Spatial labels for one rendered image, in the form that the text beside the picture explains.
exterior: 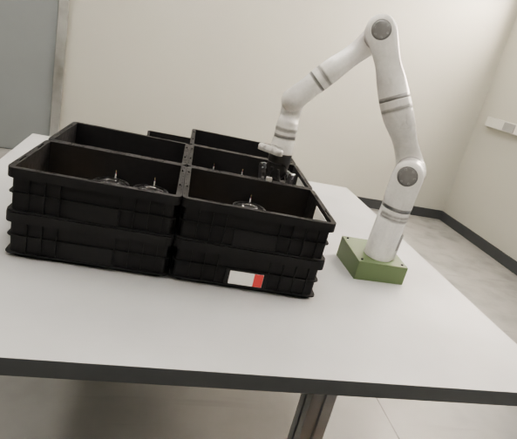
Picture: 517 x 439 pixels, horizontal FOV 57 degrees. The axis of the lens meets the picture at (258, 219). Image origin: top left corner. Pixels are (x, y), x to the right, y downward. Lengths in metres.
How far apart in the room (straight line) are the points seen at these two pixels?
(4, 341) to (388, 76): 1.16
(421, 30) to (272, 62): 1.42
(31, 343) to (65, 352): 0.07
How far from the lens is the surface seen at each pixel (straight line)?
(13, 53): 4.56
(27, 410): 1.90
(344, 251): 1.61
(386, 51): 1.47
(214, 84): 4.45
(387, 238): 1.53
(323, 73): 1.49
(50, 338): 1.03
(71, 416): 1.88
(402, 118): 1.47
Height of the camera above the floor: 1.31
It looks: 20 degrees down
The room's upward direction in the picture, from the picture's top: 13 degrees clockwise
